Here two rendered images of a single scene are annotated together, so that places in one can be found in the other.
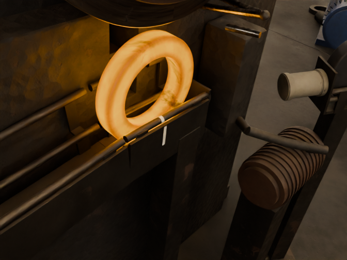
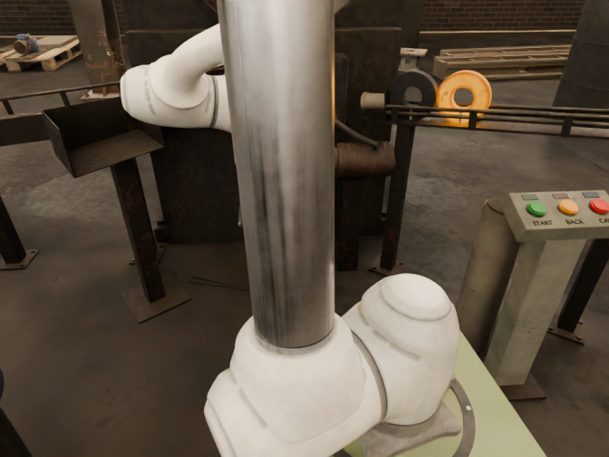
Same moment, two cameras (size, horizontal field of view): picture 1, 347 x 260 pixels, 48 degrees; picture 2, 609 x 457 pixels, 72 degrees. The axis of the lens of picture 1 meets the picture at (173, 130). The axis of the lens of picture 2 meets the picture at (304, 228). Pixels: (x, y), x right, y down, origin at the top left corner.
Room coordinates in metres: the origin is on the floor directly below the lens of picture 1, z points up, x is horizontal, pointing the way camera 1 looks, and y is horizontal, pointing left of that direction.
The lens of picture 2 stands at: (-0.44, -1.15, 1.09)
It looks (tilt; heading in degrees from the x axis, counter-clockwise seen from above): 33 degrees down; 47
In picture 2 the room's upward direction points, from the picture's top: straight up
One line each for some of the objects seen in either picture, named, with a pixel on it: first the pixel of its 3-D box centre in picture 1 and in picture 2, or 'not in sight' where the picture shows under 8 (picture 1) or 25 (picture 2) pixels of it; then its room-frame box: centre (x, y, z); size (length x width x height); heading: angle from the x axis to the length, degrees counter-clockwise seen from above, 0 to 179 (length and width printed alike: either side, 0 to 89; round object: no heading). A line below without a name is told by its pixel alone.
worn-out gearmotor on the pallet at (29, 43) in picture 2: not in sight; (30, 43); (0.86, 4.80, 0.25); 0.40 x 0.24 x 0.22; 51
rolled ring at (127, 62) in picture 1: (147, 88); not in sight; (0.52, 0.05, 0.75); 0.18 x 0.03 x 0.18; 140
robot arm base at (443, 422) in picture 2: not in sight; (402, 391); (0.02, -0.93, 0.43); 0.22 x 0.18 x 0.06; 158
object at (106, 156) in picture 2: not in sight; (128, 218); (-0.04, 0.12, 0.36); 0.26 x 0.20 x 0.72; 176
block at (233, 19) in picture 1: (225, 77); (333, 90); (0.71, -0.09, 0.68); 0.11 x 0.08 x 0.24; 51
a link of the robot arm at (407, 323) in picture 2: not in sight; (400, 343); (-0.01, -0.92, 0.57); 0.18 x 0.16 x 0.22; 168
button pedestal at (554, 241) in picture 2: not in sight; (530, 303); (0.58, -0.96, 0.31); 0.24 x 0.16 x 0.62; 141
